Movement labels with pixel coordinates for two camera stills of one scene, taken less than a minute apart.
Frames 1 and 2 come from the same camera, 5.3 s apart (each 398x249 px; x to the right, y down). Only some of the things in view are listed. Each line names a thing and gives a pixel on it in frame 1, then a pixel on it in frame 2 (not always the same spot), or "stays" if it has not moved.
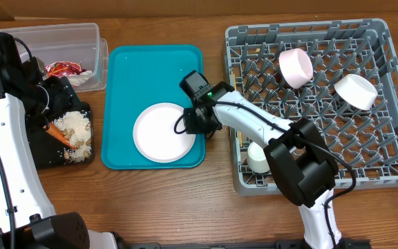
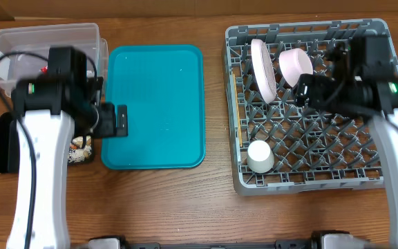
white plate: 154,135 → 263,70
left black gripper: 65,97 → 107,128
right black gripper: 191,124 → 321,90
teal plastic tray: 135,77 stays
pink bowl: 296,67 stays
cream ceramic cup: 256,158 stays
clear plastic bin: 76,51 stays
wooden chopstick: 235,87 stays
